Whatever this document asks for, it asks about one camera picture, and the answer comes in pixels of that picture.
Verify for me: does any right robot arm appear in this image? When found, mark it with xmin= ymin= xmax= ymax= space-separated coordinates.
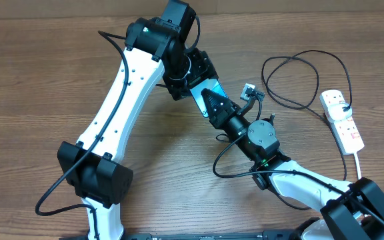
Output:
xmin=201 ymin=89 xmax=384 ymax=239

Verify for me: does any white power strip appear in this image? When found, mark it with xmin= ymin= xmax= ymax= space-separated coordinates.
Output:
xmin=319 ymin=89 xmax=365 ymax=155

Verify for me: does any white power strip cord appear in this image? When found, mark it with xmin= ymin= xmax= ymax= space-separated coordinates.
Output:
xmin=354 ymin=152 xmax=363 ymax=181

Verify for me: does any black USB charging cable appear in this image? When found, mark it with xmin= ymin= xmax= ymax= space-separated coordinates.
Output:
xmin=261 ymin=49 xmax=353 ymax=211

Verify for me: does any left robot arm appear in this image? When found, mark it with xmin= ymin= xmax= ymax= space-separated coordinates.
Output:
xmin=57 ymin=1 xmax=223 ymax=239

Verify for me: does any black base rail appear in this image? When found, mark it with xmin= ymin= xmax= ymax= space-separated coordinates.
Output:
xmin=58 ymin=228 xmax=313 ymax=240

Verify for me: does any white charger plug adapter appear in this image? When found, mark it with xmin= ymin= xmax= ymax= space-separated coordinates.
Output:
xmin=326 ymin=103 xmax=353 ymax=123

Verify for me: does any Galaxy smartphone with teal screen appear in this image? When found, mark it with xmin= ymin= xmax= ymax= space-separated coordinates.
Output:
xmin=190 ymin=79 xmax=228 ymax=118

